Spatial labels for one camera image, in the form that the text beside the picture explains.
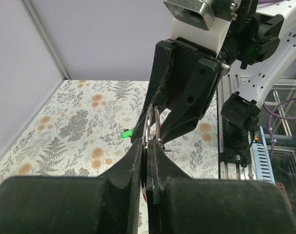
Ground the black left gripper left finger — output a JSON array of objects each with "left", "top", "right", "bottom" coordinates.
[{"left": 0, "top": 139, "right": 143, "bottom": 234}]

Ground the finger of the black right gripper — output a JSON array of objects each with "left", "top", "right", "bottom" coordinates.
[
  {"left": 160, "top": 58, "right": 221, "bottom": 144},
  {"left": 131, "top": 40, "right": 175, "bottom": 143}
]

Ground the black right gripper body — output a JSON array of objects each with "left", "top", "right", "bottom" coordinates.
[{"left": 171, "top": 37, "right": 227, "bottom": 80}]

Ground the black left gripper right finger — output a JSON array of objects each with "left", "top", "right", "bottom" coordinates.
[{"left": 146, "top": 140, "right": 296, "bottom": 234}]

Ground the silver metal keyring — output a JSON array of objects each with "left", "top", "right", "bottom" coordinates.
[{"left": 142, "top": 104, "right": 162, "bottom": 149}]

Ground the green key tag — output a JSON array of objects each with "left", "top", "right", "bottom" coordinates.
[{"left": 120, "top": 129, "right": 134, "bottom": 139}]

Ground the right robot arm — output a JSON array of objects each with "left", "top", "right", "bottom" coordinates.
[{"left": 131, "top": 0, "right": 296, "bottom": 167}]

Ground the floral patterned table mat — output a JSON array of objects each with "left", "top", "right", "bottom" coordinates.
[{"left": 0, "top": 80, "right": 218, "bottom": 185}]

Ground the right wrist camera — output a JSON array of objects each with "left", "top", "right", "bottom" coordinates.
[{"left": 163, "top": 0, "right": 240, "bottom": 54}]

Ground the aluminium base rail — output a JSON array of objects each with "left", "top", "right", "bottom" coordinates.
[{"left": 217, "top": 75, "right": 260, "bottom": 180}]

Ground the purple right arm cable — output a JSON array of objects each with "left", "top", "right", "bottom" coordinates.
[{"left": 258, "top": 0, "right": 296, "bottom": 156}]

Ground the white perforated cable duct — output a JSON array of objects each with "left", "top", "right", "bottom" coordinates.
[{"left": 252, "top": 143, "right": 276, "bottom": 185}]

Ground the left aluminium frame post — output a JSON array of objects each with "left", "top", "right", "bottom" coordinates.
[{"left": 20, "top": 0, "right": 71, "bottom": 80}]

